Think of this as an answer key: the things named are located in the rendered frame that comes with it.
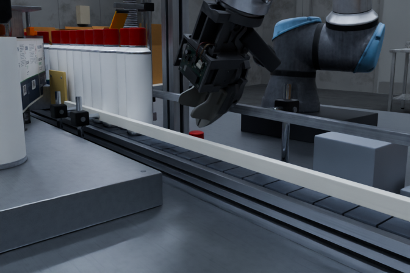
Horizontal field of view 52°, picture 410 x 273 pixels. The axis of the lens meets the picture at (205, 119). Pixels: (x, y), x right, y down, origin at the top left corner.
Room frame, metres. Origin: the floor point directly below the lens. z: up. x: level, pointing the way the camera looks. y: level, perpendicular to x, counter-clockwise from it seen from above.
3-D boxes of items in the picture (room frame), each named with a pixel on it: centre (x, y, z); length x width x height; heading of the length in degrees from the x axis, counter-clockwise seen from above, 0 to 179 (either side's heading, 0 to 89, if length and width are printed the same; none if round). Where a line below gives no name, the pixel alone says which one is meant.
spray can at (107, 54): (0.89, 0.20, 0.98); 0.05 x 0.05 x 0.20
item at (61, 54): (1.10, 0.35, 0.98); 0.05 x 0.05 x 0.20
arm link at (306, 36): (1.09, -0.24, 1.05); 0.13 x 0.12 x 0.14; 60
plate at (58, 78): (1.06, 0.37, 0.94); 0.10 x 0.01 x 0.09; 40
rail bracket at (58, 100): (0.94, 0.31, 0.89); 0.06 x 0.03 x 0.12; 130
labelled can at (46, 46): (1.23, 0.46, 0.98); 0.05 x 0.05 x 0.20
